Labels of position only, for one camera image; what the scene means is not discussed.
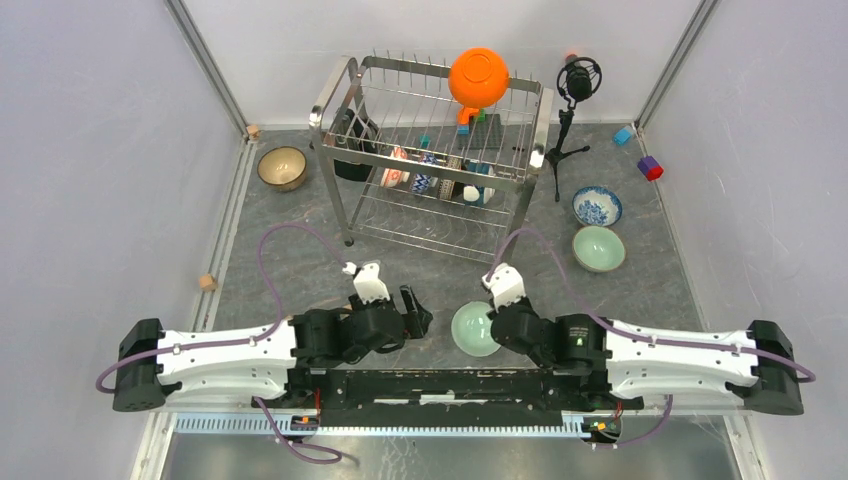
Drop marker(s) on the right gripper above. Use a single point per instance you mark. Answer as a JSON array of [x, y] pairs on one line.
[[524, 303]]

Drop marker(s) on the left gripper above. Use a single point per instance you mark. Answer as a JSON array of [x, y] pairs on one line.
[[417, 316]]

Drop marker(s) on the pale green bowl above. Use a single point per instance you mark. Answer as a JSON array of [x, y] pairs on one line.
[[471, 330]]

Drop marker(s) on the celadon green bowl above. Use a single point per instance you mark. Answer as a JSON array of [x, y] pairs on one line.
[[598, 249]]

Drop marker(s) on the blue white floral bowl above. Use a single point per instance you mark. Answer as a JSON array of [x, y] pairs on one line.
[[596, 206]]

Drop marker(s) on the steel two-tier dish rack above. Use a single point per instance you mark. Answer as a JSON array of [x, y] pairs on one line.
[[399, 168]]

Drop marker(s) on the brown glazed bowl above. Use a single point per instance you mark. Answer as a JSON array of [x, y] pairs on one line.
[[283, 169]]

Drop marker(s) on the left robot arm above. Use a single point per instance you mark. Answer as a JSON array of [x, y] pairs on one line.
[[158, 367]]

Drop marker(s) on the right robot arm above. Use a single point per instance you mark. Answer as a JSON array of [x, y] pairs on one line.
[[602, 363]]

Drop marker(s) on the blue zigzag patterned bowl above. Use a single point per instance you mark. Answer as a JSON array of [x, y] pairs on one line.
[[421, 183]]

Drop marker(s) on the dark patterned bowl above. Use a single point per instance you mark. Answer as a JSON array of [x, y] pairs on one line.
[[446, 186]]

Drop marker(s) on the teal white cup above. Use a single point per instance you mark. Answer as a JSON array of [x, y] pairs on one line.
[[477, 195]]

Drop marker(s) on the pink patterned bowl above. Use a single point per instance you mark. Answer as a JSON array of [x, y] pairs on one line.
[[392, 177]]

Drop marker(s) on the purple and red block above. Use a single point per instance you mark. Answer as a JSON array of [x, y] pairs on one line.
[[650, 168]]

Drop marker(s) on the orange arch brick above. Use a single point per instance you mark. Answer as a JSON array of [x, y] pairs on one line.
[[465, 116]]

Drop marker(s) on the tan wooden cube left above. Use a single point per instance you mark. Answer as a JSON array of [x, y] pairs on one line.
[[207, 283]]

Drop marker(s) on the light blue block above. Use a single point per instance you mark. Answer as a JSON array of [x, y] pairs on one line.
[[624, 135]]

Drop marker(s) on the orange plastic bowl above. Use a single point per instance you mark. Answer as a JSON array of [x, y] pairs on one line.
[[478, 78]]

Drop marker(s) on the black microphone on tripod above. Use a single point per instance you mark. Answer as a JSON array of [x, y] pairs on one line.
[[577, 81]]

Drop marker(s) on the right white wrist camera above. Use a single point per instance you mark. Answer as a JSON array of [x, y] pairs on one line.
[[505, 286]]

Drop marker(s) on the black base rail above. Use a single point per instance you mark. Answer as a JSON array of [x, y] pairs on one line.
[[446, 398]]

